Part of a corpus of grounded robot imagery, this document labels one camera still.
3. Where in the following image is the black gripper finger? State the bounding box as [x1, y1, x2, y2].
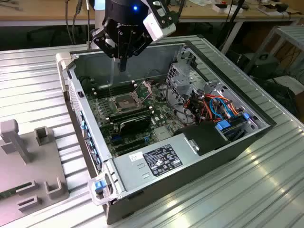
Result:
[91, 28, 124, 72]
[123, 32, 152, 72]

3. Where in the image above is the black RAM slot bank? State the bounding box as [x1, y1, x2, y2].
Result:
[108, 106, 154, 124]
[94, 82, 135, 99]

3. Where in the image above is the CPU socket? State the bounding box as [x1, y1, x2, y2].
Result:
[109, 94, 141, 113]

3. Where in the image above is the black expansion slot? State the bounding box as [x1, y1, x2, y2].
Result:
[115, 142, 147, 155]
[112, 136, 146, 148]

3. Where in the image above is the metal socket cover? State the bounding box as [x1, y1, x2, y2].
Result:
[134, 80, 154, 105]

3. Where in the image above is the silver perforated drive cage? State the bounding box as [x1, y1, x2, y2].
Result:
[166, 63, 207, 105]

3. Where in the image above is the long wooden desk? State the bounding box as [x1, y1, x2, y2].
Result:
[0, 0, 304, 27]

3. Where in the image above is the green motherboard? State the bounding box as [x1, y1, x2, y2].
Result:
[80, 78, 181, 159]

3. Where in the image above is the black graphics card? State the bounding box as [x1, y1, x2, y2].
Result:
[118, 114, 152, 136]

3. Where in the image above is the silver chipset heatsink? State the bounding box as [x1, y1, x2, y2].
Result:
[153, 125, 174, 141]

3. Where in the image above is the black tripod pole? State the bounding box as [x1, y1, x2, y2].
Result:
[218, 0, 246, 52]

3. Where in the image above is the black plastic shroud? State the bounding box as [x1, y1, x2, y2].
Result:
[173, 121, 231, 156]

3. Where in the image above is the grey power supply unit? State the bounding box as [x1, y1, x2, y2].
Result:
[113, 133, 200, 193]

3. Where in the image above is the open black PC case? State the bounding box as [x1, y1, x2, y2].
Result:
[56, 40, 277, 225]

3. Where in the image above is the grey parts rack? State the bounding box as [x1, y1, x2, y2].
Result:
[0, 120, 70, 213]

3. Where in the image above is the green RAM stick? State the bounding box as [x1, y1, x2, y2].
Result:
[0, 189, 19, 200]

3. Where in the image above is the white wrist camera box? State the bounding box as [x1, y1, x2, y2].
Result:
[142, 0, 179, 43]

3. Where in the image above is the thin dark cable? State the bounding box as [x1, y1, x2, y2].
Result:
[66, 14, 72, 45]
[72, 0, 83, 46]

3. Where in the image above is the orange wire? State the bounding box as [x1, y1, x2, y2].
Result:
[203, 94, 241, 115]

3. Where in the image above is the blue wire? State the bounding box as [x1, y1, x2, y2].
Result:
[209, 96, 232, 119]

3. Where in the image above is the black box with handle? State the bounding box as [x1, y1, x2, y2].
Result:
[247, 53, 280, 79]

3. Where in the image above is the grey metal shelf frame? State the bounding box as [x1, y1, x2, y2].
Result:
[244, 25, 304, 74]

